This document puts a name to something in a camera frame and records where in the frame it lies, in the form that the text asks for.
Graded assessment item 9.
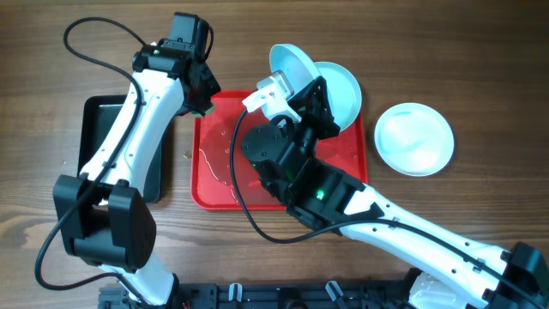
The light blue plate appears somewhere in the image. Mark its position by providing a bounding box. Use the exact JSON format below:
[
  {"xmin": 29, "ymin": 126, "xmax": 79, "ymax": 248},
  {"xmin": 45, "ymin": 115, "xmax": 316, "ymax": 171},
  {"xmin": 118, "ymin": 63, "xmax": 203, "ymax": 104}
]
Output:
[
  {"xmin": 315, "ymin": 62, "xmax": 362, "ymax": 131},
  {"xmin": 269, "ymin": 44, "xmax": 321, "ymax": 94}
]

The white plate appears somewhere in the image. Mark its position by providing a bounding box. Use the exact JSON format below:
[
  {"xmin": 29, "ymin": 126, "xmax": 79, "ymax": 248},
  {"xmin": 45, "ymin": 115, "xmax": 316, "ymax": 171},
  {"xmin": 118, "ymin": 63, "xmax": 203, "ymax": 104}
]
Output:
[{"xmin": 373, "ymin": 102, "xmax": 455, "ymax": 177}]

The black rectangular tray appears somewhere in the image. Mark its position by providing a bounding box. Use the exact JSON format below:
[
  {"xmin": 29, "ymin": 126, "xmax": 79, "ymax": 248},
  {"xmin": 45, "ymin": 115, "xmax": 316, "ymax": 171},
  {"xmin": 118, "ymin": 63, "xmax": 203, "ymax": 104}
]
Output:
[{"xmin": 77, "ymin": 94, "xmax": 164, "ymax": 203}]

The red plastic tray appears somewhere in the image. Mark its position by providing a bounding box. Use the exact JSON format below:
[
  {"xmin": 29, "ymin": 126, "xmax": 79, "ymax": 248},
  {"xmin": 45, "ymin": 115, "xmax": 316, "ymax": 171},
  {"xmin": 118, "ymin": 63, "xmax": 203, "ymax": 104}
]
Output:
[{"xmin": 190, "ymin": 90, "xmax": 368, "ymax": 211}]

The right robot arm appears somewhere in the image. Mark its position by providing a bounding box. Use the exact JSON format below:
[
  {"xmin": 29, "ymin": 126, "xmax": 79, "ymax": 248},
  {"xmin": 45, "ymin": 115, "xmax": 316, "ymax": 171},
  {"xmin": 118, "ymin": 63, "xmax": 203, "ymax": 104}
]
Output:
[{"xmin": 241, "ymin": 74, "xmax": 548, "ymax": 308}]

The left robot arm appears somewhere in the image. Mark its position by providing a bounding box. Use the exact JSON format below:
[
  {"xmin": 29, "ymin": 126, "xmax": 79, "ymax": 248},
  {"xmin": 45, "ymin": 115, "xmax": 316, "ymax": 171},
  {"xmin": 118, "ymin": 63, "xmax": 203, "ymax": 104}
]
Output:
[{"xmin": 35, "ymin": 12, "xmax": 220, "ymax": 308}]

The green yellow sponge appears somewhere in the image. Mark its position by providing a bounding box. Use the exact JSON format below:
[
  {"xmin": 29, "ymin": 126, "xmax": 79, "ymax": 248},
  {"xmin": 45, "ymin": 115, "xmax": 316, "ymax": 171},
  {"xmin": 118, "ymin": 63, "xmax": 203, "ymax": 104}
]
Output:
[{"xmin": 190, "ymin": 105, "xmax": 216, "ymax": 118}]

